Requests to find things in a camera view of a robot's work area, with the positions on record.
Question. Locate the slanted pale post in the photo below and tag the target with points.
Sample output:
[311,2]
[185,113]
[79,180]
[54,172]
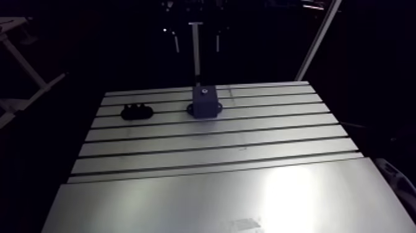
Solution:
[317,42]

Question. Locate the dark blue-grey block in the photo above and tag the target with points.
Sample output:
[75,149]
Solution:
[204,104]

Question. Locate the black oval holder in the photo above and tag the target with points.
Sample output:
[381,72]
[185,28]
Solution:
[136,112]

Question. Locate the pale desk frame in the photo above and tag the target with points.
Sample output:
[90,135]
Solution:
[22,68]

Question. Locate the upright grey post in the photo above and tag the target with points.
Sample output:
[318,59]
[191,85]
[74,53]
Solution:
[196,52]

